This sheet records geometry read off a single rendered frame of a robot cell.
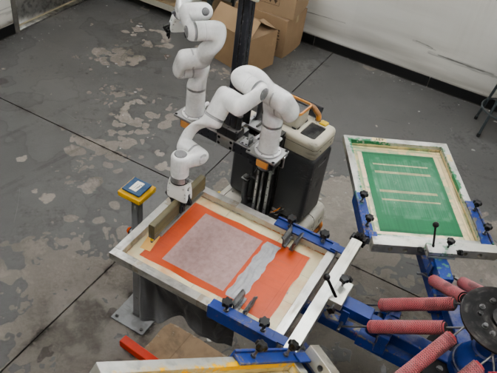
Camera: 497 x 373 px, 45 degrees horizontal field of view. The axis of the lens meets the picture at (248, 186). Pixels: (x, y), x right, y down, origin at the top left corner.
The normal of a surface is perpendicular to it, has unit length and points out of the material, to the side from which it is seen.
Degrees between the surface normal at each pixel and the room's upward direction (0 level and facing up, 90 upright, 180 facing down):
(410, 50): 90
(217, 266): 0
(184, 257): 0
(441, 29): 90
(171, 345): 0
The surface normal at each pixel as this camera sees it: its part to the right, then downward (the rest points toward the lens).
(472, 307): 0.11, -0.75
